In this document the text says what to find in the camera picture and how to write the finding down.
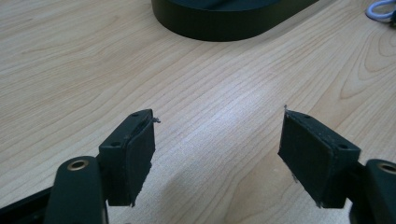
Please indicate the black and pink plush toy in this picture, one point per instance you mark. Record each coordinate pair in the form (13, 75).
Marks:
(381, 11)

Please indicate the black hook stand with tray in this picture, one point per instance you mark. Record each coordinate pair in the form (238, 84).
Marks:
(230, 21)

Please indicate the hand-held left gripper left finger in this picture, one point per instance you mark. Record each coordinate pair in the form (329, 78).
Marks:
(126, 161)

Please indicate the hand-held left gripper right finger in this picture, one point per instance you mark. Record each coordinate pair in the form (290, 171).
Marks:
(314, 158)

